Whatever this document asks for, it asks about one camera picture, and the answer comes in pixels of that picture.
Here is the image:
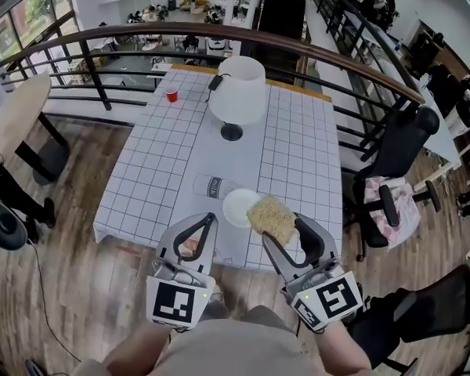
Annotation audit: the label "black office chair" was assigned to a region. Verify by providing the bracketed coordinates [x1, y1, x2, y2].
[342, 106, 443, 262]
[347, 264, 470, 376]

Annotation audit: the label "white plate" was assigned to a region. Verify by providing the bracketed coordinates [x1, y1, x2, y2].
[222, 188, 263, 229]

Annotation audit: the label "black power adapter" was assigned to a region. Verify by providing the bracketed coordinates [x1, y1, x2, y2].
[207, 74, 232, 103]

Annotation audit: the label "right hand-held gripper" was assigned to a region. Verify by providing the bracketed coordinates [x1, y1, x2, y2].
[261, 211, 364, 333]

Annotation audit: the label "person's grey trousers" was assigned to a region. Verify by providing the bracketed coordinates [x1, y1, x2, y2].
[197, 305, 298, 333]

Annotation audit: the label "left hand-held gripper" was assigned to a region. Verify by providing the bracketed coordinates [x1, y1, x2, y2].
[146, 211, 221, 332]

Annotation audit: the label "large window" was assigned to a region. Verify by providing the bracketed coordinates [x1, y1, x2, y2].
[0, 0, 80, 70]

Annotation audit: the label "person's right forearm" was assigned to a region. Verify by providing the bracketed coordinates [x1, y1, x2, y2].
[316, 319, 374, 372]

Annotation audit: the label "person's left forearm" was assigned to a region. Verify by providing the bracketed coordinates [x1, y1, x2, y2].
[101, 321, 173, 376]

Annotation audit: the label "black floor cable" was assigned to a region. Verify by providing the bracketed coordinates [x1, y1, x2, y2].
[26, 239, 84, 364]

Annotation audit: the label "beige sponge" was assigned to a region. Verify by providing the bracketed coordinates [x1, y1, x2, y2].
[245, 196, 298, 247]

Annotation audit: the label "white grid-print tablecloth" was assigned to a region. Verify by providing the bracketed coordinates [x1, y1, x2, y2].
[93, 67, 344, 270]

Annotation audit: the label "white shade table lamp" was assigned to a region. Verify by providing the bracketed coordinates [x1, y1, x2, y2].
[207, 56, 266, 142]

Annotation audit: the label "long white table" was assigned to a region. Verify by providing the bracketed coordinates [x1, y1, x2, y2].
[338, 9, 464, 171]

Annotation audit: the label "pink patterned cloth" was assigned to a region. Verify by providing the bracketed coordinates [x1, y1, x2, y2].
[363, 175, 421, 250]

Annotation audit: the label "person's light shirt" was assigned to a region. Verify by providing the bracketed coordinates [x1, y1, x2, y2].
[74, 318, 377, 376]

